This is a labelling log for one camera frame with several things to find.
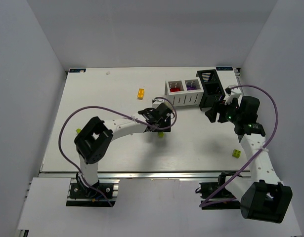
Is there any red lego brick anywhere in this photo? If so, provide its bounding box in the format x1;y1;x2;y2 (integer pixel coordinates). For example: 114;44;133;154
170;87;182;93

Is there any purple lego brick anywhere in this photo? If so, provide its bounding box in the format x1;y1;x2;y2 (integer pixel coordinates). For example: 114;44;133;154
186;84;197;90

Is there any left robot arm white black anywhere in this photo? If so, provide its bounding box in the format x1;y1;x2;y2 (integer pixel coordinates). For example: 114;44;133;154
74;102;173;186

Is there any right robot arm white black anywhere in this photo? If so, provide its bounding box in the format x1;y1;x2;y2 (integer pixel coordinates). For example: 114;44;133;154
201;96;293;224

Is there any black double bin container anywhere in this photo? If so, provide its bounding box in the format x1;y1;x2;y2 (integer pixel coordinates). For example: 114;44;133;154
196;70;225;110

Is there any white double bin container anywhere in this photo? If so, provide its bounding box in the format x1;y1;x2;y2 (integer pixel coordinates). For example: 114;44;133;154
165;79;204;107

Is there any orange yellow lego brick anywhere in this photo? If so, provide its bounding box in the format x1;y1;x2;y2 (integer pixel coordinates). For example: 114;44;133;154
137;88;145;100

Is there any small green lego right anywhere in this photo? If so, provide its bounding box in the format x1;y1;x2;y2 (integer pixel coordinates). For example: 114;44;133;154
232;149;241;158

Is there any blue label right corner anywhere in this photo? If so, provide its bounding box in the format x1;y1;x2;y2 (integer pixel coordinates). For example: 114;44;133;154
216;67;233;71

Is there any blue label corner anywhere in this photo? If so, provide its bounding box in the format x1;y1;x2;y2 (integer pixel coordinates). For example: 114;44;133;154
216;67;233;71
69;68;86;73

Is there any blue label left corner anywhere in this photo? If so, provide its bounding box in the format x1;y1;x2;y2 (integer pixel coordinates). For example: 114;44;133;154
69;68;86;73

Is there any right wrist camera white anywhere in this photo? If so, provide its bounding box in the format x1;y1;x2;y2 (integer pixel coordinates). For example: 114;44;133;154
224;85;242;105

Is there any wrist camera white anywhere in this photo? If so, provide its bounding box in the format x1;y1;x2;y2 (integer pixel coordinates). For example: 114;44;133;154
152;98;166;109
224;85;242;105

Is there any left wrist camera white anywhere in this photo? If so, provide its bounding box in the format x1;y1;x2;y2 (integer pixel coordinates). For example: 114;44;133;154
152;98;166;109

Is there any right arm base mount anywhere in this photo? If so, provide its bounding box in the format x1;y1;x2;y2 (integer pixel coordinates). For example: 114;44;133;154
195;171;244;210

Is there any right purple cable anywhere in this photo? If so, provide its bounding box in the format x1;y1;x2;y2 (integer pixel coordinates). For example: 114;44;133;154
199;85;279;208

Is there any purple cable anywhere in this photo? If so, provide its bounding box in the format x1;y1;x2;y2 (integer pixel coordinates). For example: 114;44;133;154
58;98;177;207
199;85;279;208

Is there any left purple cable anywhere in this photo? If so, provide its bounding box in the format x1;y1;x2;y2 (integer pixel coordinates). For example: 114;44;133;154
58;98;177;207

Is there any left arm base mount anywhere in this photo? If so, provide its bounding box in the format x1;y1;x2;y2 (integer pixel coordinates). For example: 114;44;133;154
66;173;117;207

